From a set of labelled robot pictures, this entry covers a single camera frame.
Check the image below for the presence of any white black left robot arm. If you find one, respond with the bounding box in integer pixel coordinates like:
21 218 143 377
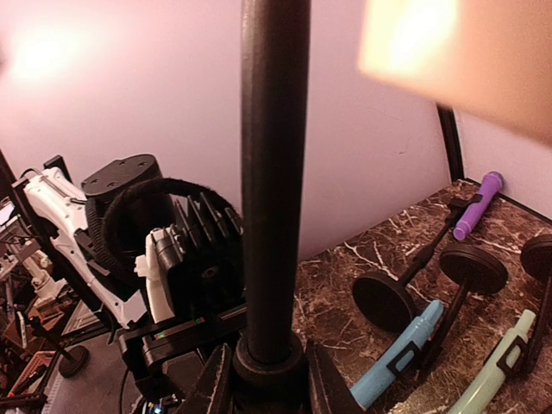
14 154 247 379

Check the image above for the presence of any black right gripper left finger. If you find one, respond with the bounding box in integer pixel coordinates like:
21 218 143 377
175 344 233 414

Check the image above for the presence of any black stand with blue microphone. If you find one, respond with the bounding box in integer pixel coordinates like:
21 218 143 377
387 244 509 380

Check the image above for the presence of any purple toy microphone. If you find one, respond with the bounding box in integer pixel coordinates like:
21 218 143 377
453 171 504 242

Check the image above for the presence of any black stand for beige microphone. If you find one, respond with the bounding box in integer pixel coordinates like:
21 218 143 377
234 1 311 413

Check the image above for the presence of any blue toy microphone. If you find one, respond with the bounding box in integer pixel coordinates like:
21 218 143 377
350 300 444 411

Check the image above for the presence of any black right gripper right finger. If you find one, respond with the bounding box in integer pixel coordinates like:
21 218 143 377
304 340 364 414

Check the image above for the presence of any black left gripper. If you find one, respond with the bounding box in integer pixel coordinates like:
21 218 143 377
142 193 247 372

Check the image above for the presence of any black stand with green microphone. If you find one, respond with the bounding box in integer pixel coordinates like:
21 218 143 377
495 234 552 374

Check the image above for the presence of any black stand with purple microphone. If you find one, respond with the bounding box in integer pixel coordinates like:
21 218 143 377
352 194 482 333

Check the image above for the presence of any beige toy microphone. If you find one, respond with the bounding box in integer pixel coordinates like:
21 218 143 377
359 1 551 143

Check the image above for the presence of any mint green toy microphone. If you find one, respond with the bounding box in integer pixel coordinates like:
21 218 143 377
448 310 536 414

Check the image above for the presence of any black left corner post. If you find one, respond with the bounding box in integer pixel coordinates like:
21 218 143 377
436 104 465 181

